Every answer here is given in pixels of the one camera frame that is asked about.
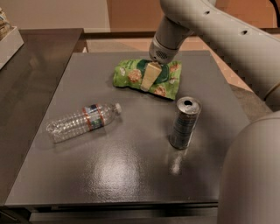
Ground green rice chip bag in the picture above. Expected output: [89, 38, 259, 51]
[113, 59, 182, 100]

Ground dark side counter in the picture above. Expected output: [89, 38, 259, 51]
[0, 28, 82, 207]

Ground white box on counter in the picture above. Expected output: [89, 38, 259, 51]
[0, 26, 24, 70]

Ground clear plastic water bottle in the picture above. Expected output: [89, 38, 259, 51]
[46, 103, 122, 144]

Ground silver aluminium drink can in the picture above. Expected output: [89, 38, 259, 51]
[169, 96, 202, 150]

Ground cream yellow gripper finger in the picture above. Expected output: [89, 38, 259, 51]
[140, 62, 162, 92]

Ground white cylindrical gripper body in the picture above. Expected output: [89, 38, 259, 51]
[149, 16, 193, 64]

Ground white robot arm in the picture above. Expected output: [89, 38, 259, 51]
[150, 0, 280, 224]

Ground grey metal table cabinet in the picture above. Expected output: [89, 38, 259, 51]
[6, 51, 249, 212]

